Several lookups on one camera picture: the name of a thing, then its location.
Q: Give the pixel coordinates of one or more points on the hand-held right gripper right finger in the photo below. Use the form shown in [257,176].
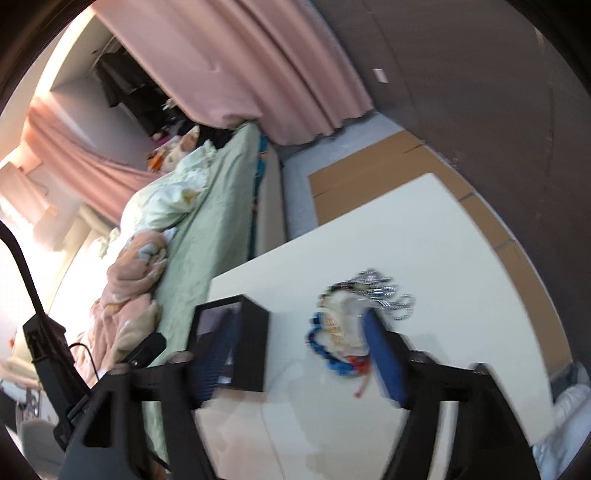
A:
[384,362]

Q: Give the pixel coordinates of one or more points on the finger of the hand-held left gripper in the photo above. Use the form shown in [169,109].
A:
[147,348]

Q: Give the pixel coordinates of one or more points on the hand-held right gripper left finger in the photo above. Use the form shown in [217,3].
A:
[216,357]

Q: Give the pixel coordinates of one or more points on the black jewelry box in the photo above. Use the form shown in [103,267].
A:
[251,350]

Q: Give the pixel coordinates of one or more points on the pink patterned blanket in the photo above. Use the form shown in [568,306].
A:
[134,277]

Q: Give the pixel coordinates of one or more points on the bed with green sheet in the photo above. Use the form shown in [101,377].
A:
[217,221]

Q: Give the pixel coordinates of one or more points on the cream pillow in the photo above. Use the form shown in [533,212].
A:
[171,194]

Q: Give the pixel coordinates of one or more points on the white shoes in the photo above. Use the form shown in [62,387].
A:
[565,424]

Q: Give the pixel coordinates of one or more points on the flat brown cardboard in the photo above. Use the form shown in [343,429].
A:
[369,170]

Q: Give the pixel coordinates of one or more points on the patterned plush pillow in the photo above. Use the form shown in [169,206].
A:
[178,147]

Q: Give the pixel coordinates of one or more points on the pink curtain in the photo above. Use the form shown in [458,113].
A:
[240,60]
[78,152]

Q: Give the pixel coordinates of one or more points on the dark hanging clothes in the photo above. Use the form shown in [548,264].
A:
[124,87]

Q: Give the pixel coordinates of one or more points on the white wall switch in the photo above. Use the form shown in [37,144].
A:
[379,75]

